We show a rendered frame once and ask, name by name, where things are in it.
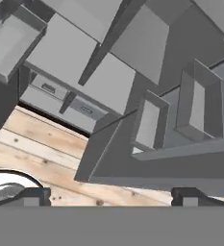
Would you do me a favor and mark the white round object black rim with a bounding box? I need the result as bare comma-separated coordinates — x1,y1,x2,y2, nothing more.
0,168,44,206

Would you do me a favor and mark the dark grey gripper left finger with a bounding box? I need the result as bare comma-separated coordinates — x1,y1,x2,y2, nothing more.
0,186,52,208

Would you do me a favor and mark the large grey door bin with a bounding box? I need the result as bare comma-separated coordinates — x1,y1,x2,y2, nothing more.
175,59,224,143

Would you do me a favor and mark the grey fridge shelf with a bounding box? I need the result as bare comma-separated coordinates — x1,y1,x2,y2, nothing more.
24,12,137,117
109,4,171,86
39,0,123,43

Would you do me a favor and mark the grey fridge drawer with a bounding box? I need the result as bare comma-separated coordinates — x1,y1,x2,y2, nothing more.
68,95,109,122
30,73,70,101

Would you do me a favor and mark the wide grey door bin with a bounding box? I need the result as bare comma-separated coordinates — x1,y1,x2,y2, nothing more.
0,5,48,83

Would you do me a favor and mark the grey fridge door with two bins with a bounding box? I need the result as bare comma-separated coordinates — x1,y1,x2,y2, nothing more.
74,0,224,200

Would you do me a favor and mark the grey fridge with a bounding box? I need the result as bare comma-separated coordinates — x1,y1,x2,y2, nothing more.
18,0,171,135

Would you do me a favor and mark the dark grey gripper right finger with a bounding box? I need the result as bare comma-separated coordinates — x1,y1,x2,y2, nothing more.
170,186,224,208

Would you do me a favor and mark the grey fridge door with one bin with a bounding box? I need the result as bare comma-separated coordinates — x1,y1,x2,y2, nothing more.
0,0,49,141

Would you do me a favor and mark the small grey door bin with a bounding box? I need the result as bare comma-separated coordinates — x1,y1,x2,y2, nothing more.
130,89,171,154

